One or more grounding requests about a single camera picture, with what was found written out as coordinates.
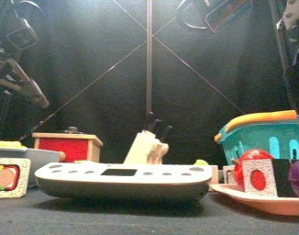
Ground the grey toy bowl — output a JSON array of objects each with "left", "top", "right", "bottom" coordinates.
[{"left": 0, "top": 146, "right": 63, "bottom": 187}]

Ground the yellow toy food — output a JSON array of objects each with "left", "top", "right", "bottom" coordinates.
[{"left": 0, "top": 140, "right": 28, "bottom": 150}]

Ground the red wooden toy grinder box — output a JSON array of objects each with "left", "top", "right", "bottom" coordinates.
[{"left": 31, "top": 126, "right": 104, "bottom": 163}]

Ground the white block with red oval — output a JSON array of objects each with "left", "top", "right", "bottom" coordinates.
[{"left": 241, "top": 158, "right": 278, "bottom": 197}]

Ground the small white patterned block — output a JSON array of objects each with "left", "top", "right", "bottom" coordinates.
[{"left": 222, "top": 164, "right": 238, "bottom": 185}]

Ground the patterned sushi roll block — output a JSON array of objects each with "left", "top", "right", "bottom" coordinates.
[{"left": 0, "top": 157, "right": 32, "bottom": 199}]

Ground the small wooden toy block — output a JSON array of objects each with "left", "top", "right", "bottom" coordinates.
[{"left": 208, "top": 164, "right": 221, "bottom": 185}]

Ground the pink toy plate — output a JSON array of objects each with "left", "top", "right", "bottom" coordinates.
[{"left": 210, "top": 183, "right": 299, "bottom": 218}]

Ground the cream toy knife block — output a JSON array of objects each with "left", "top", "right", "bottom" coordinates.
[{"left": 123, "top": 129, "right": 171, "bottom": 165}]

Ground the white toy kitchen appliance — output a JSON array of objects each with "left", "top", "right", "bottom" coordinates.
[{"left": 34, "top": 161, "right": 215, "bottom": 204}]

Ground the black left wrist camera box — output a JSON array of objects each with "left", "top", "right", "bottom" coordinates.
[{"left": 7, "top": 27, "right": 39, "bottom": 50}]

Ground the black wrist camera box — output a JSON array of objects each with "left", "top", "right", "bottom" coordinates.
[
  {"left": 175, "top": 0, "right": 254, "bottom": 34},
  {"left": 7, "top": 27, "right": 39, "bottom": 50}
]

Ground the teal basket with orange handle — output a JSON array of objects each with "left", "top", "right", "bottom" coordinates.
[{"left": 214, "top": 109, "right": 299, "bottom": 167}]

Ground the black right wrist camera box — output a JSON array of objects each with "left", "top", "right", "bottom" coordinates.
[{"left": 175, "top": 0, "right": 254, "bottom": 34}]

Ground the vertical metal frame pole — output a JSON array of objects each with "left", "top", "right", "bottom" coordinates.
[{"left": 144, "top": 0, "right": 155, "bottom": 115}]

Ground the black toy knife handle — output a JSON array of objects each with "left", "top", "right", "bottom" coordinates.
[
  {"left": 148, "top": 118, "right": 164, "bottom": 135},
  {"left": 159, "top": 125, "right": 174, "bottom": 143},
  {"left": 142, "top": 111, "right": 156, "bottom": 132}
]

